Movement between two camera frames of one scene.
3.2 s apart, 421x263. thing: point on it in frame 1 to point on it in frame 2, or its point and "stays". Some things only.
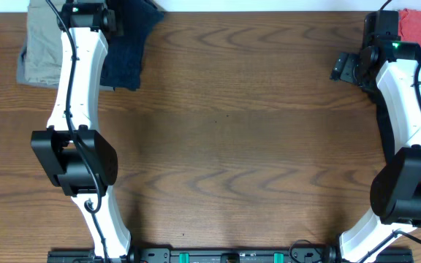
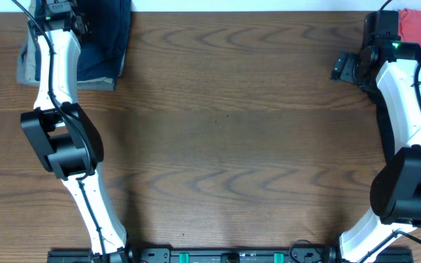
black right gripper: x=342 y=68 stays
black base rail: x=228 y=255 stays
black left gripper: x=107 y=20 to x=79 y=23
